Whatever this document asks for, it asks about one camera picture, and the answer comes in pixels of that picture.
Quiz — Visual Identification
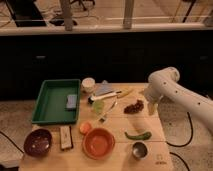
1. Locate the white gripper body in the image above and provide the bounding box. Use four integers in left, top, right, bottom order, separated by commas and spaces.
143, 84, 163, 105

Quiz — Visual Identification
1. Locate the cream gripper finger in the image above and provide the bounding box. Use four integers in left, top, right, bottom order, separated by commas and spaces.
148, 102, 158, 115

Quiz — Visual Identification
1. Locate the dark red grape bunch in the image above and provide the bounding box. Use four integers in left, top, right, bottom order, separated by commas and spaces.
124, 100, 144, 114

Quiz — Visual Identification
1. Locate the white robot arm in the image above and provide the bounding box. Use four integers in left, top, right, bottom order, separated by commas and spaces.
144, 67, 213, 133

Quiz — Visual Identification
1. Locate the red orange bowl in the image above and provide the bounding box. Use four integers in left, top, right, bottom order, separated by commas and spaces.
82, 128, 115, 160

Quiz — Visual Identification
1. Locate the dark purple bowl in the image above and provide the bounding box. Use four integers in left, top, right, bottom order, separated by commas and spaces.
24, 129, 52, 157

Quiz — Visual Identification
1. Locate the yellow banana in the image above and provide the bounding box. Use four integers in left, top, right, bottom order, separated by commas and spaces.
117, 88, 133, 98

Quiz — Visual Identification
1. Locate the small metal cup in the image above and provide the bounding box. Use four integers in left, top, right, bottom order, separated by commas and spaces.
132, 142, 148, 159

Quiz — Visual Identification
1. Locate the grey blue cloth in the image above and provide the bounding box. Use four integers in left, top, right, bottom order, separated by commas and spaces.
95, 80, 113, 96

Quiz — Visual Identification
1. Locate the small metal fork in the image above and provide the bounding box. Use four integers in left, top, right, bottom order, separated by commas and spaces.
99, 101, 117, 123

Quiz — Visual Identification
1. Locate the white small cup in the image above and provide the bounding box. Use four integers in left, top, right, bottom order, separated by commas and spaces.
82, 77, 95, 93

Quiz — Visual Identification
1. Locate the orange carrot piece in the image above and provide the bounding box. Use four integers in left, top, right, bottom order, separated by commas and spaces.
79, 122, 92, 135

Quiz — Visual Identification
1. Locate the blue sponge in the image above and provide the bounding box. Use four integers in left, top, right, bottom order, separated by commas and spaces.
66, 94, 77, 110

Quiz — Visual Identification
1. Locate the white chocolate bar box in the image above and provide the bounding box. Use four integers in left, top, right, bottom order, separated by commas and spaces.
60, 126, 73, 150

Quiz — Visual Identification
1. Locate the green plastic tray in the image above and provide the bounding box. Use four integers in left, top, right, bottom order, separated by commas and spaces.
32, 79, 81, 125

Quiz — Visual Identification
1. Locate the black cable right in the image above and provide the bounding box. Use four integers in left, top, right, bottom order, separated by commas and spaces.
165, 111, 195, 171

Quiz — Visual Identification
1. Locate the black cable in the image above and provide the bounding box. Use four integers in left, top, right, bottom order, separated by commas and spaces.
0, 131, 25, 155
165, 111, 195, 171

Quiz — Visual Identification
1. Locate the black cable left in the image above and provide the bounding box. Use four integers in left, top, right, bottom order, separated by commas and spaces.
0, 131, 25, 155

